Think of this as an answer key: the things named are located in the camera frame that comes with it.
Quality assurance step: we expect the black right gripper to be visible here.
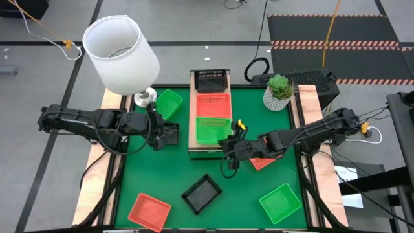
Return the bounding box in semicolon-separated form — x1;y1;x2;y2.
218;120;261;161

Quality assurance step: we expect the black slotted plastic basket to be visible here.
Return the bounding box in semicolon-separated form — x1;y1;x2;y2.
160;122;180;146
193;69;229;94
181;173;223;216

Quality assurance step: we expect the red slotted plastic basket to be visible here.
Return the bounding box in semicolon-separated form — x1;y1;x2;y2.
249;156;276;172
196;93;232;119
127;192;172;233

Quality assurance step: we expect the green slotted plastic basket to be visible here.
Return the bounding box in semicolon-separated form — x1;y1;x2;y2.
258;183;303;225
195;116;233;145
155;88;184;121

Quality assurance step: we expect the silver lamp base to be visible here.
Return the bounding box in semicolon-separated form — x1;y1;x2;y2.
133;87;158;108

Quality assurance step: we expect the wooden sorting box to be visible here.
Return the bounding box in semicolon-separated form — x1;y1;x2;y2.
188;69;235;161

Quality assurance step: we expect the white patterned plant pot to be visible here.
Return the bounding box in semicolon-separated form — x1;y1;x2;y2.
262;86;294;113

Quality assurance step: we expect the green table mat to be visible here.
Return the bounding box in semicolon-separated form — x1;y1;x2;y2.
114;87;308;229

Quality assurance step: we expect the white lamp shade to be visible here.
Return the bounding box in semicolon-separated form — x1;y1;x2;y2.
82;14;161;96

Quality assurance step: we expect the green succulent plant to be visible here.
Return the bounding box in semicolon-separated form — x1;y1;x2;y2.
267;74;294;100

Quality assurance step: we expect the light wooden side board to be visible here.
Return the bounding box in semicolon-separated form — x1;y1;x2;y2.
71;87;133;227
290;84;349;227

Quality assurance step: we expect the black perforated computer case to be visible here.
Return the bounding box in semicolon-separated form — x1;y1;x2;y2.
250;67;341;109

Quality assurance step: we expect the white paper sheet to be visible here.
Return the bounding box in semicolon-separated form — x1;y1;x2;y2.
334;165;365;209

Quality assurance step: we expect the black mat with striped edge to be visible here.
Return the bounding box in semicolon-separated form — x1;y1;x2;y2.
267;14;400;47
270;45;414;85

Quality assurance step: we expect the black cart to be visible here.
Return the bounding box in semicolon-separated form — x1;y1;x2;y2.
332;160;414;233

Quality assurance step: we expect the grey floor object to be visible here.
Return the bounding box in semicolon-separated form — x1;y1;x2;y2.
0;66;24;76

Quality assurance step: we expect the black desk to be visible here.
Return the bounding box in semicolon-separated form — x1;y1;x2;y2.
386;91;414;182

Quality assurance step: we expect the black floor box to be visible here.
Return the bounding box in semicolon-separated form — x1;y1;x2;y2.
0;0;49;19

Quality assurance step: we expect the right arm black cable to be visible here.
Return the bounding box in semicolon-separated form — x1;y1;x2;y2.
219;155;242;179

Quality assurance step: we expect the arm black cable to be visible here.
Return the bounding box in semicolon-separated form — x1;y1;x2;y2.
219;155;242;179
92;113;153;156

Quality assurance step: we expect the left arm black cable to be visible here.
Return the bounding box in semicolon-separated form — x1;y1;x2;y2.
92;113;153;156

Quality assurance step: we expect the black coiled floor cable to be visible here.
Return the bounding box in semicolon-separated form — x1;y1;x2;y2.
243;0;271;83

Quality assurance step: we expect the black frame strut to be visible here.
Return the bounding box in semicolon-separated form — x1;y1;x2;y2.
77;155;127;227
296;155;343;229

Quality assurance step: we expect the white power cable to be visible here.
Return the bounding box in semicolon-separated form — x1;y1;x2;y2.
345;126;383;145

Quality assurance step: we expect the yellow floor cable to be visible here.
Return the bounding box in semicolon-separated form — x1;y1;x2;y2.
321;0;342;69

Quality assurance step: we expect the orange cord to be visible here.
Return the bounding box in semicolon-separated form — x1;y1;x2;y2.
6;0;74;49

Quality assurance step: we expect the white floor cable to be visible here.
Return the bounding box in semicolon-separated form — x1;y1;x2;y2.
12;0;83;61

